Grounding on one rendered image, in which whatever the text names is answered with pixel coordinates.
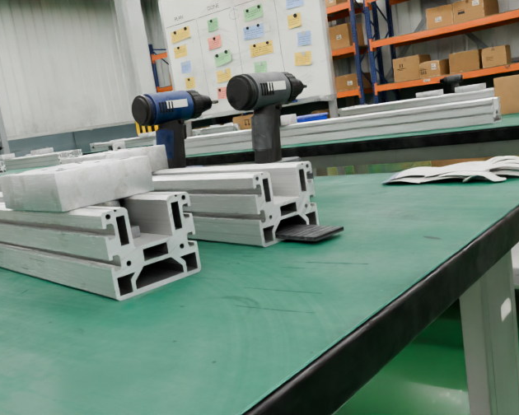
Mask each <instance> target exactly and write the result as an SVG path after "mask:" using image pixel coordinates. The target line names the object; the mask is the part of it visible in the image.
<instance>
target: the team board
mask: <svg viewBox="0 0 519 415"><path fill-rule="evenodd" d="M157 1H158V5H159V10H160V15H161V24H162V29H163V34H164V39H165V44H166V53H167V58H168V63H169V69H170V73H171V82H172V87H173V91H191V90H193V91H197V92H198V93H199V94H200V95H205V96H209V97H210V98H211V100H218V103H217V104H212V107H211V109H210V110H207V111H205V112H203V113H202V115H200V116H199V118H197V119H189V120H187V121H185V124H186V133H187V138H189V137H193V132H192V127H191V122H190V121H195V120H201V119H211V118H216V117H222V116H227V115H233V114H243V113H248V112H254V111H253V110H248V111H244V110H242V111H239V110H235V109H233V108H232V107H231V106H230V104H229V103H228V100H227V94H226V89H227V83H228V82H229V80H230V79H231V78H232V77H234V76H236V75H240V74H244V73H257V72H288V73H291V74H292V75H293V76H295V77H296V79H299V80H301V81H302V83H303V85H304V84H306V85H307V88H303V92H302V93H301V94H300V95H299V96H297V98H296V100H295V101H293V102H292V103H290V104H288V105H282V107H285V106H291V105H301V104H306V103H312V102H317V101H323V100H324V101H328V102H329V109H330V118H331V119H335V118H338V117H339V114H338V107H337V100H336V99H337V92H336V85H335V79H334V66H333V59H332V53H331V46H330V33H329V27H328V19H327V12H326V5H325V0H157Z"/></svg>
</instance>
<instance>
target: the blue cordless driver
mask: <svg viewBox="0 0 519 415"><path fill-rule="evenodd" d="M217 103H218V100H211V98H210V97H209V96H205V95H200V94H199V93H198V92H197V91H193V90H191V91H168V92H159V93H150V94H143V95H141V96H136V97H135V98H134V100H133V103H132V115H133V118H134V120H135V121H136V122H137V123H138V124H139V125H140V126H153V125H159V129H158V130H157V131H156V145H165V148H166V157H167V162H168V166H169V168H168V169H179V168H194V167H205V166H186V160H185V139H186V138H187V133H186V124H183V123H184V122H185V121H187V120H189V119H197V118H199V116H200V115H202V113H203V112H205V111H207V110H210V109H211V107H212V104H217Z"/></svg>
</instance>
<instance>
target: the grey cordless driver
mask: <svg viewBox="0 0 519 415"><path fill-rule="evenodd" d="M303 88H307V85H306V84H304V85H303V83H302V81H301V80H299V79H296V77H295V76H293V75H292V74H291V73H288V72H257V73H244V74H240V75H236V76H234V77H232V78H231V79H230V80H229V82H228V83H227V89H226V94H227V100H228V103H229V104H230V106H231V107H232V108H233V109H235V110H239V111H242V110H244V111H248V110H253V111H254V115H252V117H250V121H251V138H252V150H254V152H255V163H254V164H253V165H255V164H270V163H286V162H301V161H302V159H301V157H299V156H294V157H284V158H282V153H281V140H280V128H279V127H281V119H280V109H282V105H288V104H290V103H292V102H293V101H295V100H296V98H297V96H299V95H300V94H301V93H302V92H303ZM306 178H307V179H308V180H314V176H313V171H312V173H310V174H306Z"/></svg>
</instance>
